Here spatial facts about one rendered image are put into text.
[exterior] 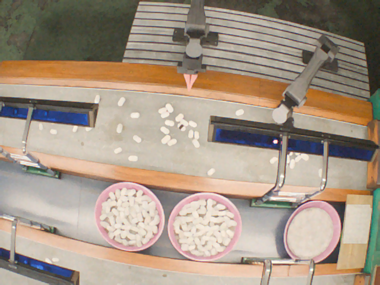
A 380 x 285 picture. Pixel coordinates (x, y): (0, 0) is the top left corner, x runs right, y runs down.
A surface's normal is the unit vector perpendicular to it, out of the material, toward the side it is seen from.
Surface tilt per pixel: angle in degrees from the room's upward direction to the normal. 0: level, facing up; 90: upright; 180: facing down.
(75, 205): 0
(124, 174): 0
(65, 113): 58
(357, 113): 0
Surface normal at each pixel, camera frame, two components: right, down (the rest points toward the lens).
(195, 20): 0.00, -0.02
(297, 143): -0.09, 0.67
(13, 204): 0.02, -0.25
